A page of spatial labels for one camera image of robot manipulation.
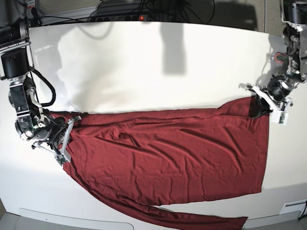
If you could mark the white label plate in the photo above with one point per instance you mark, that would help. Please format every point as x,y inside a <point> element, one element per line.
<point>294,206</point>

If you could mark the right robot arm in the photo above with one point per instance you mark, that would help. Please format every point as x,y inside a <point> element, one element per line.
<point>33,122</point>

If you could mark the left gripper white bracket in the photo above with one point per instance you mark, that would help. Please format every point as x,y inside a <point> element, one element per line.
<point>272,100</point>

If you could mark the black power strip red light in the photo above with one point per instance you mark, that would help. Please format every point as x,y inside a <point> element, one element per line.
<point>115,18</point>

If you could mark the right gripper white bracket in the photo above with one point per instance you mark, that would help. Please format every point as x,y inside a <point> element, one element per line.
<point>55,137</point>

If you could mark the dark red long-sleeve shirt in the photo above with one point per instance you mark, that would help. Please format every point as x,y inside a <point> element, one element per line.
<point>136,162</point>

